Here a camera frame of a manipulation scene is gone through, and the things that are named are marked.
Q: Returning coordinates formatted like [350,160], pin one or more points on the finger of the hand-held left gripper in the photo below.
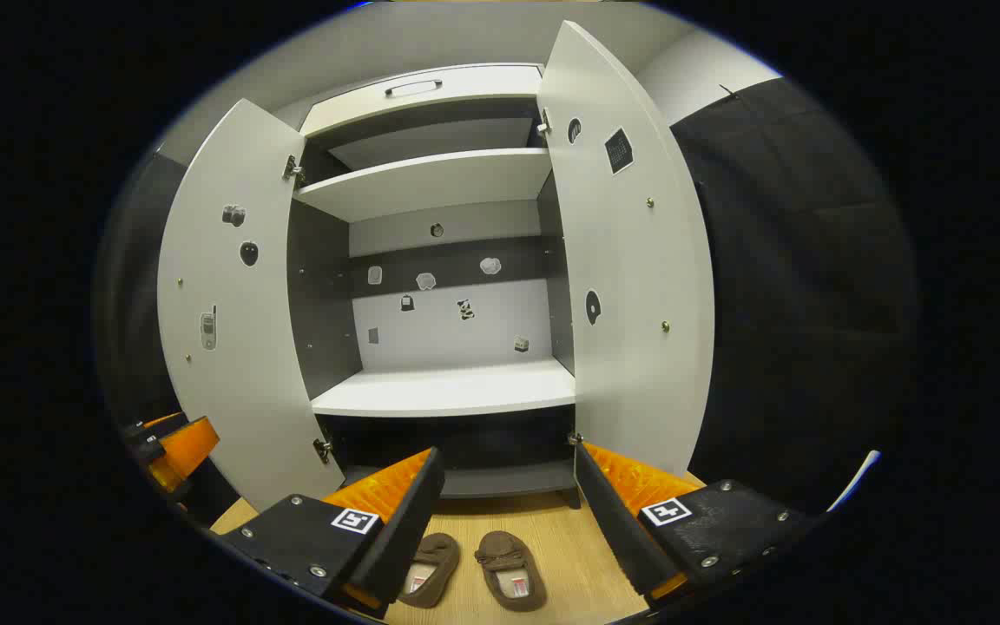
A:
[192,447]
[142,434]

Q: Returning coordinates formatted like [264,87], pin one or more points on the white cat sticker cabinet door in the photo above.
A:
[630,260]

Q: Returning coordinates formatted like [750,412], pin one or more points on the white camera sticker cabinet door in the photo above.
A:
[231,382]

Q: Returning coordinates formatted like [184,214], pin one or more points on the brown fuzzy shoe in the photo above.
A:
[435,555]
[513,564]

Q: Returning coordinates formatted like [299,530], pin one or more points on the white cabinet drawer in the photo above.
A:
[483,87]

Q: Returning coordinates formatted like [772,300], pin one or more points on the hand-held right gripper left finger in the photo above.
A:
[409,521]

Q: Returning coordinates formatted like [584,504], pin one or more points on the white shoe cabinet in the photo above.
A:
[448,391]

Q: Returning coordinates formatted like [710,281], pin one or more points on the black backdrop cloth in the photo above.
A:
[795,304]
[140,286]

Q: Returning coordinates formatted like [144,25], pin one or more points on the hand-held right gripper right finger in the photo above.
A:
[613,521]

